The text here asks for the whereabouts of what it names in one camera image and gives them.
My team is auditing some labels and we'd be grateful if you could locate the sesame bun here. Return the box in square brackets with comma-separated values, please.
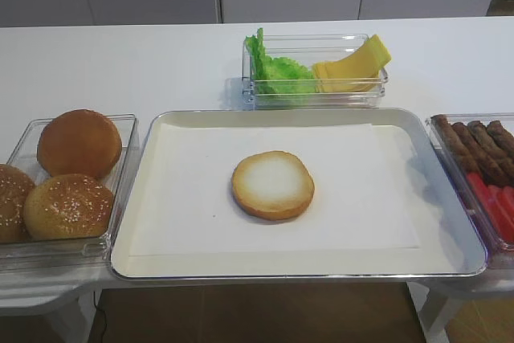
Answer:
[0, 164, 35, 243]
[23, 174, 114, 240]

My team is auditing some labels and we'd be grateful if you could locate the brown meat patty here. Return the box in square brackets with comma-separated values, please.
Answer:
[452, 122, 495, 185]
[487, 120, 514, 158]
[431, 114, 480, 174]
[467, 120, 513, 186]

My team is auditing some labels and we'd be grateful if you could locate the black cable under table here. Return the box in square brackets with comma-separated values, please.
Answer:
[92, 290, 108, 343]

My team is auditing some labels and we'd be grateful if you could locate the clear lettuce cheese container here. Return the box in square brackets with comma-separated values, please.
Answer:
[241, 33, 389, 110]

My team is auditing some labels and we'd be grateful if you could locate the sesame bun right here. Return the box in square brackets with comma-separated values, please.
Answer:
[23, 174, 114, 240]

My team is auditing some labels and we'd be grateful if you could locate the plain brown bun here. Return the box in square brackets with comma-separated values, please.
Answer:
[37, 109, 122, 179]

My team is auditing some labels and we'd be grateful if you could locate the bottom bun half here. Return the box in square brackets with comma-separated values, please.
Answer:
[230, 151, 315, 221]

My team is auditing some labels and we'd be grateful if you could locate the white paper sheet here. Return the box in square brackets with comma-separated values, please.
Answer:
[132, 125, 419, 255]

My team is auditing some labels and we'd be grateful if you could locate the silver metal tray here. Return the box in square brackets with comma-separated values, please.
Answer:
[111, 108, 487, 281]

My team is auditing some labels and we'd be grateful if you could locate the sesame bun left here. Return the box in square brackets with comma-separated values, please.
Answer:
[0, 164, 35, 243]

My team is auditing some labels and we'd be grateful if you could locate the clear bun container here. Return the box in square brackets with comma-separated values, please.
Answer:
[1, 114, 141, 271]

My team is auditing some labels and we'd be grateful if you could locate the clear meat tomato container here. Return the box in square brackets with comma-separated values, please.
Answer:
[426, 113, 513, 269]

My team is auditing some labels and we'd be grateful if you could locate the yellow cheese slice stack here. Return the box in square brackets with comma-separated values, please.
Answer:
[312, 35, 391, 93]

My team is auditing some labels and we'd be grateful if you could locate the green lettuce in container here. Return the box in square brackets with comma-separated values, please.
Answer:
[245, 28, 316, 95]

